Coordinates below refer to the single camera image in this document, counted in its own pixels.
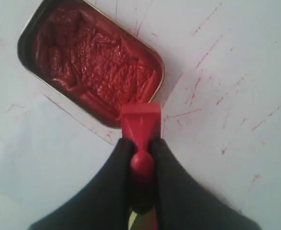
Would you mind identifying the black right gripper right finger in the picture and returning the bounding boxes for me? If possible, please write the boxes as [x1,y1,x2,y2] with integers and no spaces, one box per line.
[149,138,260,230]

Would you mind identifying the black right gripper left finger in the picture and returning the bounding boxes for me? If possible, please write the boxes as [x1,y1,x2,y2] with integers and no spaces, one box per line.
[29,138,134,230]

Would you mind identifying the red plastic stamp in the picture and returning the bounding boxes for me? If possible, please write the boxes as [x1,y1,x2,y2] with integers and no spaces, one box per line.
[121,103,161,229]

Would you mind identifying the red ink pad tin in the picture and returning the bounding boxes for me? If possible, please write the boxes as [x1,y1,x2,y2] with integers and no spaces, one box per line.
[17,0,165,128]

